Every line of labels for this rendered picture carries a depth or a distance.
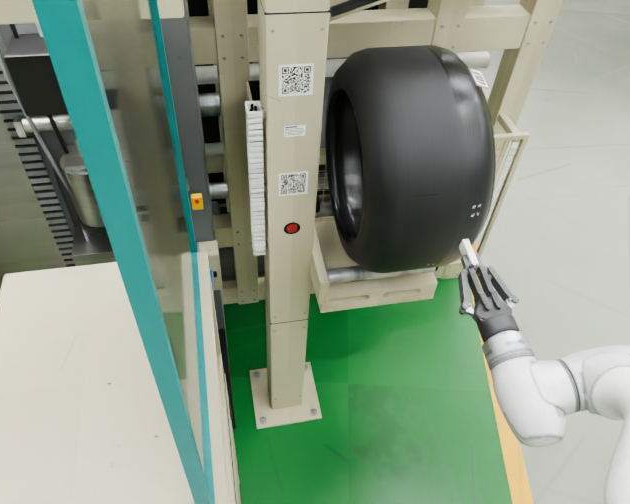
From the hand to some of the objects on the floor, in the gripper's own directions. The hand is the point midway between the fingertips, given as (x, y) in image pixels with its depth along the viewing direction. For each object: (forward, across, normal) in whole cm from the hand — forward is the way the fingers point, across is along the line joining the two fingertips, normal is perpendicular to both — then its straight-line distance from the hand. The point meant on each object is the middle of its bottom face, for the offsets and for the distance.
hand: (468, 255), depth 122 cm
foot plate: (+20, +34, +129) cm, 135 cm away
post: (+20, +34, +129) cm, 135 cm away
